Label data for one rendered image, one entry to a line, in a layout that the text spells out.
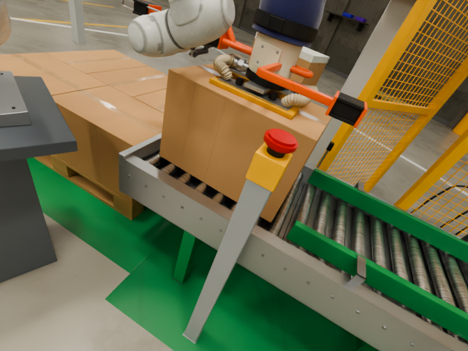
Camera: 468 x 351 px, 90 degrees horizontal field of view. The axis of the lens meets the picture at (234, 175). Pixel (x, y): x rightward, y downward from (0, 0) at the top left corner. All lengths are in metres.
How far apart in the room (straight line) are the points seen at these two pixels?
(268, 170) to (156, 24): 0.49
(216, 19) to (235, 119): 0.33
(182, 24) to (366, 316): 1.04
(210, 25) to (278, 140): 0.35
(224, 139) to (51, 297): 1.02
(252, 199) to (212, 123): 0.46
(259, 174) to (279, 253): 0.45
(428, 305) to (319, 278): 0.37
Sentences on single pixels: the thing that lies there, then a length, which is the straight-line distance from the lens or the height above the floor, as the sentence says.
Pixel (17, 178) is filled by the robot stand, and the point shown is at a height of 0.55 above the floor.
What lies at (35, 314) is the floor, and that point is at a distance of 1.39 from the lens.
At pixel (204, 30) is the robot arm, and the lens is 0.68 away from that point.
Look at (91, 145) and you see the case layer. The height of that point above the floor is 0.40.
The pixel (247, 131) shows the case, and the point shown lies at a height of 0.87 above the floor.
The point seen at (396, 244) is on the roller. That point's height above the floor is 0.55.
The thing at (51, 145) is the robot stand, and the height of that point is 0.74.
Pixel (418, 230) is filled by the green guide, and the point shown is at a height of 0.60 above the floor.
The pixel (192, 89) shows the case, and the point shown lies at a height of 0.92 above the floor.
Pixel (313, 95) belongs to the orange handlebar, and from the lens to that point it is 0.70.
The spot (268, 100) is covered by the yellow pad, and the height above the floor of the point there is 0.97.
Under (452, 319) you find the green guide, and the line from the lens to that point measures 1.15.
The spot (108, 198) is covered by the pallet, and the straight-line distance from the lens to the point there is 1.70.
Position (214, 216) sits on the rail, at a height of 0.57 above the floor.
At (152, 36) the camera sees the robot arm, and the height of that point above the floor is 1.09.
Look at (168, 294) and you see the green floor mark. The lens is 1.35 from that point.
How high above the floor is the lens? 1.23
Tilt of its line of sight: 36 degrees down
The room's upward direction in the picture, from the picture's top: 20 degrees clockwise
